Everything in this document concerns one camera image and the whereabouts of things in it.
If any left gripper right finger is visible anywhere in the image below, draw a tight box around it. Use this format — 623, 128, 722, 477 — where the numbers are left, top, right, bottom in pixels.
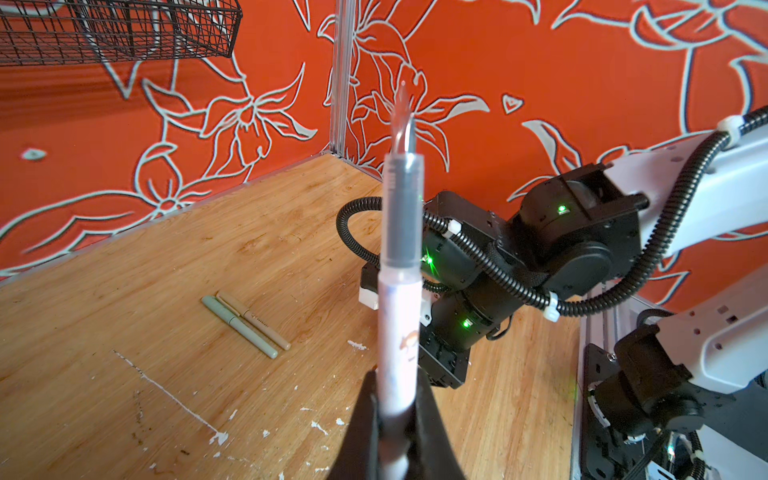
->
413, 368, 465, 480

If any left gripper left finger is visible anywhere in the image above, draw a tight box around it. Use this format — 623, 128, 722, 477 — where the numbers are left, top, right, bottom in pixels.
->
327, 370, 379, 480

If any light green pen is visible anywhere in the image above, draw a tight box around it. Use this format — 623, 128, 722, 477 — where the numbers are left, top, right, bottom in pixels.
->
201, 296, 278, 359

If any tan pen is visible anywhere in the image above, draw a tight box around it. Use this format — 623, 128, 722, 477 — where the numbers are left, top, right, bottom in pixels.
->
215, 290, 291, 351

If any pink pen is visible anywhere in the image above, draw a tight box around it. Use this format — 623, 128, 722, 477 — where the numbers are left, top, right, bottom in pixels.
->
376, 81, 425, 479

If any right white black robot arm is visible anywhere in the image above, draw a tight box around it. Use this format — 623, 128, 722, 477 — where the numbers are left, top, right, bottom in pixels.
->
419, 109, 767, 479

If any right black corrugated cable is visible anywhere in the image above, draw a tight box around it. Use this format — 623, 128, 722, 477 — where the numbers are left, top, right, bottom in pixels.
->
335, 106, 768, 318

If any black wire mesh basket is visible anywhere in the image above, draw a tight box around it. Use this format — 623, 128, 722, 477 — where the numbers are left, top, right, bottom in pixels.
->
1, 0, 243, 67

